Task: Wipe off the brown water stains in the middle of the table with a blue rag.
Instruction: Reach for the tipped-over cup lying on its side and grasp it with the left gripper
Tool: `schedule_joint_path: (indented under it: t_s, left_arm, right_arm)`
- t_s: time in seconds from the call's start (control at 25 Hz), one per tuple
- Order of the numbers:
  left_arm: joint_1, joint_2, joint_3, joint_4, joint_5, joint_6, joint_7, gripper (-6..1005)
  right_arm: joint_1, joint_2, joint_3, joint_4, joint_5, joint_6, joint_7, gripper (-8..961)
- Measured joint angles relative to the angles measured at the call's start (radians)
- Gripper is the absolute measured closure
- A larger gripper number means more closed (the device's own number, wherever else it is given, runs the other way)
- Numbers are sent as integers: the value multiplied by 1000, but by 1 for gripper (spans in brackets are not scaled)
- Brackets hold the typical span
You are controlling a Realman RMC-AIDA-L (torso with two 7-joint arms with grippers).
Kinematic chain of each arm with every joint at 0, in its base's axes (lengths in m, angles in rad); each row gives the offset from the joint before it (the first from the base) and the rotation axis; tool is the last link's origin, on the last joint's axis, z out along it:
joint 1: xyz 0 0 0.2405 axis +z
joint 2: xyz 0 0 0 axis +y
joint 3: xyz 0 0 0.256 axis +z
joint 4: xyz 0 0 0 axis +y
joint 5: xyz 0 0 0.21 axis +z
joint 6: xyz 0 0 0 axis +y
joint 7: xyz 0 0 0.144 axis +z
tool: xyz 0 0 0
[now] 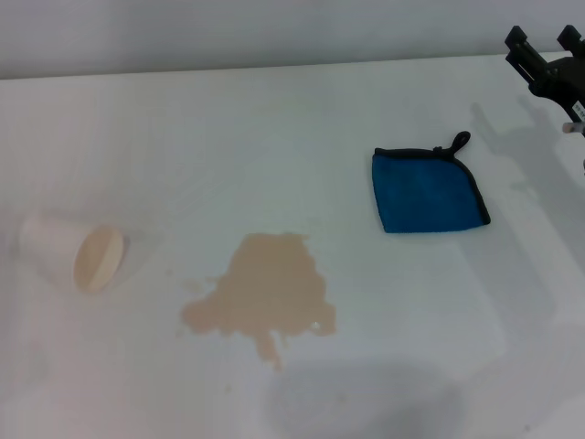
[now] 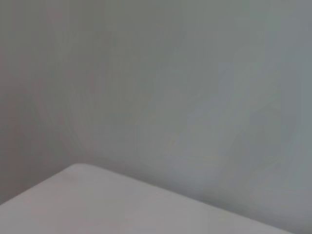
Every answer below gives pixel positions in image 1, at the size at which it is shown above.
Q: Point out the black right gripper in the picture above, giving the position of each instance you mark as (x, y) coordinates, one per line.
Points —
(564, 80)

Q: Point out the blue rag with black trim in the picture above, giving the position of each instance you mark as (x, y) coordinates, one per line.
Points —
(420, 192)

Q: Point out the white paper cup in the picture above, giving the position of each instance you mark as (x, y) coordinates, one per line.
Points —
(55, 247)

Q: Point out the brown liquid spill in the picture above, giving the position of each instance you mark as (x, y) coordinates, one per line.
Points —
(269, 283)

